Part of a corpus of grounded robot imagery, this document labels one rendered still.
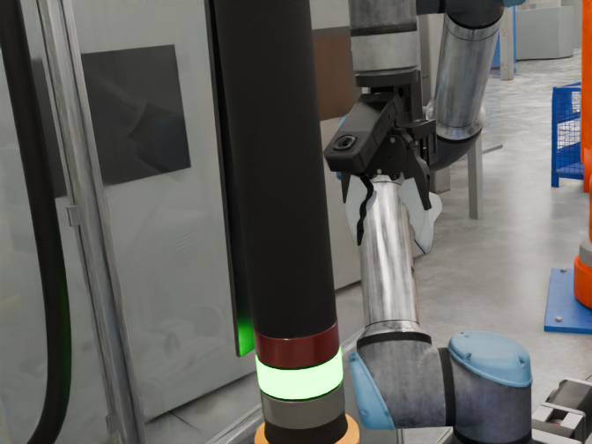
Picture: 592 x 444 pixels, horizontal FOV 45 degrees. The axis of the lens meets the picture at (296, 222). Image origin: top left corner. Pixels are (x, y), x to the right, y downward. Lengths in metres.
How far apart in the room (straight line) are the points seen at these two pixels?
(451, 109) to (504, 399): 0.43
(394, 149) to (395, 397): 0.40
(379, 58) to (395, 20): 0.04
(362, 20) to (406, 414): 0.56
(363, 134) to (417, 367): 0.42
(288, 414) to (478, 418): 0.82
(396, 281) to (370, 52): 0.43
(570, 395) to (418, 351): 0.53
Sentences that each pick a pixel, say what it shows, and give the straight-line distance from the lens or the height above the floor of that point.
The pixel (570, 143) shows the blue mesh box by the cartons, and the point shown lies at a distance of 7.26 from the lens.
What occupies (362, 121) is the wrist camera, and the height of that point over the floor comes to 1.63.
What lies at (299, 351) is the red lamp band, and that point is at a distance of 0.27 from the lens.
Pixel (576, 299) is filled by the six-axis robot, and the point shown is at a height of 0.04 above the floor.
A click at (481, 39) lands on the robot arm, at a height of 1.70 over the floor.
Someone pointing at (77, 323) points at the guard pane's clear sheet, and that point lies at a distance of 1.12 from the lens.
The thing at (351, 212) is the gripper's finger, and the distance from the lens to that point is 0.86.
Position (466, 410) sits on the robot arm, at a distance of 1.07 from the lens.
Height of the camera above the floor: 1.74
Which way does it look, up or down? 15 degrees down
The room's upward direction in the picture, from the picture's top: 6 degrees counter-clockwise
